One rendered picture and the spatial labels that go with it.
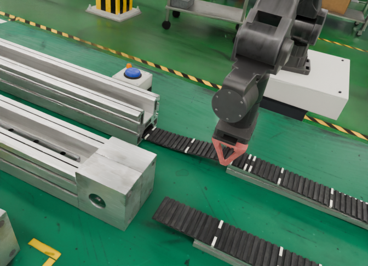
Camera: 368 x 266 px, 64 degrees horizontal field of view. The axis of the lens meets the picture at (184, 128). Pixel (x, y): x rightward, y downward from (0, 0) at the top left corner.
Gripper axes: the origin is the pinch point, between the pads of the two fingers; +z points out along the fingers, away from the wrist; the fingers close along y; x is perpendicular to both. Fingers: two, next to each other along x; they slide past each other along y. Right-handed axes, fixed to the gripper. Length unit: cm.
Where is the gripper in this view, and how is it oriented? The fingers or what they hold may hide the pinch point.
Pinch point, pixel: (227, 154)
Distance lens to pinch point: 63.1
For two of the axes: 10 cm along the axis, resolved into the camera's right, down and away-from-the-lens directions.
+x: 9.1, 3.4, -2.3
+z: -1.4, 7.8, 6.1
